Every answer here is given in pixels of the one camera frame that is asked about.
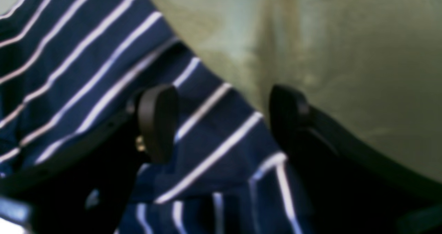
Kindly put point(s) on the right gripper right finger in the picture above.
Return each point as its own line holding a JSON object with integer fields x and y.
{"x": 353, "y": 188}

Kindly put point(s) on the green table cloth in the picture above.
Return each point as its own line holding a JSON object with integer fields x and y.
{"x": 373, "y": 65}

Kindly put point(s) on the navy white striped T-shirt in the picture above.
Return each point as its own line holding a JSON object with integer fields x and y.
{"x": 226, "y": 175}

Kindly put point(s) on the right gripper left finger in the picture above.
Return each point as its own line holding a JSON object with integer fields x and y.
{"x": 84, "y": 188}

